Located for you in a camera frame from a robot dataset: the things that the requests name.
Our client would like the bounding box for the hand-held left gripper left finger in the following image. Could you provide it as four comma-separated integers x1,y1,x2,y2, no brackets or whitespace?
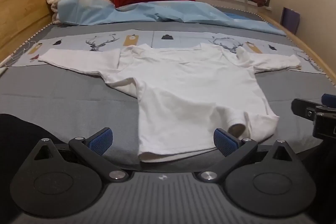
31,127,129,183

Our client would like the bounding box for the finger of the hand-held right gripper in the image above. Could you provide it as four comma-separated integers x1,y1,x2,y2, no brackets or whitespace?
291,98,323,120
322,93,336,108

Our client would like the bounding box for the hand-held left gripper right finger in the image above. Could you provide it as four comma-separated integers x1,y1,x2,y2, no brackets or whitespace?
197,128,303,183

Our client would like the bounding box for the white long-sleeved shirt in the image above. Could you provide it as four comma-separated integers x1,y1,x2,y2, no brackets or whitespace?
38,43,302,163

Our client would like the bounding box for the purple paper bag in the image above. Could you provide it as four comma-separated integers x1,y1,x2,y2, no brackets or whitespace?
280,7,300,35

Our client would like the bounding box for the light blue duvet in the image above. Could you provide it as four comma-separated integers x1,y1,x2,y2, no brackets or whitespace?
56,0,288,37

